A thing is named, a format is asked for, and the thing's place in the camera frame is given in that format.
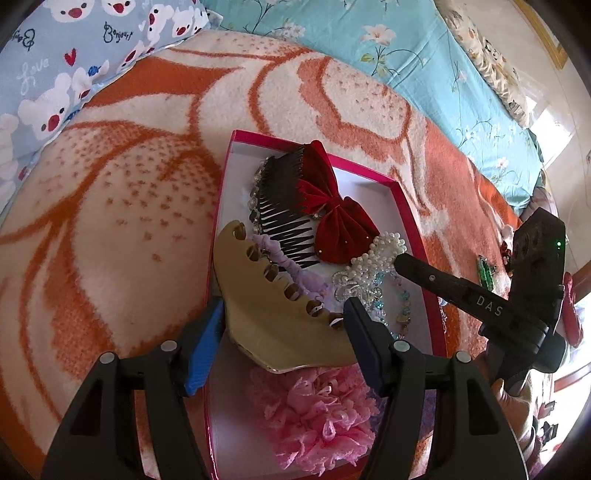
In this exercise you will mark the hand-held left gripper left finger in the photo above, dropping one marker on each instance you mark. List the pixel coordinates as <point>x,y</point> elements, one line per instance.
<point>203,350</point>

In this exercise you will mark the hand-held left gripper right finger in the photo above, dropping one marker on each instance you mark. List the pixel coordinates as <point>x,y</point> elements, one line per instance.
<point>364,341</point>

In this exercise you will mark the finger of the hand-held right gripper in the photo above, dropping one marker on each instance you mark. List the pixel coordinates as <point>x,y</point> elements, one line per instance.
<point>443,286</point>

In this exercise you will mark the crystal butterfly hair clip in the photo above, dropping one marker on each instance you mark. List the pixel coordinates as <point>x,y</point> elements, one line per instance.
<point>351,288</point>

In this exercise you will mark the beige banana hair clip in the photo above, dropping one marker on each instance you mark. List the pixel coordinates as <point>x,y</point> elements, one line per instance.
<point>258,314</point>

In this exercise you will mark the pearl hair clip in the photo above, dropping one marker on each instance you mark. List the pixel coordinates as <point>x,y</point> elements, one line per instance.
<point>374,263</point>

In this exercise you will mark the purple ruffle scrunchie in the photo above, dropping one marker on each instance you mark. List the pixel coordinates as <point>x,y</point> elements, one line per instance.
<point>429,401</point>

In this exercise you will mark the pink ruffle scrunchie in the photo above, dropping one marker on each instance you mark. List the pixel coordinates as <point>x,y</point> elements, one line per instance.
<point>314,415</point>

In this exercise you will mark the red velvet bow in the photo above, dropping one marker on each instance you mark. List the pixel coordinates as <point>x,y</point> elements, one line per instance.
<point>346,226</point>

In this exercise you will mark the red box with white inside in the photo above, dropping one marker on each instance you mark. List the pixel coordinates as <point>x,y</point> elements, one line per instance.
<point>369,194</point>

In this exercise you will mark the black hair comb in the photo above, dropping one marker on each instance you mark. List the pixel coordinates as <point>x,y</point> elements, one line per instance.
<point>281,203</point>

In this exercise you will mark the green small hair clip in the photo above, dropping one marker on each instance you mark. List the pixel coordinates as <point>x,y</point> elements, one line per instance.
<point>485,274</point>

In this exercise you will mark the red ribbon hair clip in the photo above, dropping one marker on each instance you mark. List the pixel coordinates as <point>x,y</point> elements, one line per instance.
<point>571,314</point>

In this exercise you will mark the orange white floral blanket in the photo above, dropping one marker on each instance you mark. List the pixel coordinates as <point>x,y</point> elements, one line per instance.
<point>115,221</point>

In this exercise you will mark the cream cartoon print pillow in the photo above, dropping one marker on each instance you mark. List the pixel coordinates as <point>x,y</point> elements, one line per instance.
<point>485,50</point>

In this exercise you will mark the blue floral quilt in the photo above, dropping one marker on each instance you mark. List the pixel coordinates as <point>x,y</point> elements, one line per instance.
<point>392,50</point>

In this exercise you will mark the blue bear print pillow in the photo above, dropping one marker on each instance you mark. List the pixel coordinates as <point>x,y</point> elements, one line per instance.
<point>55,60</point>

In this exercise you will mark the gold wooden frame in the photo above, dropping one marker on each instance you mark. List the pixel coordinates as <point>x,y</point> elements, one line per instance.
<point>551,41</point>

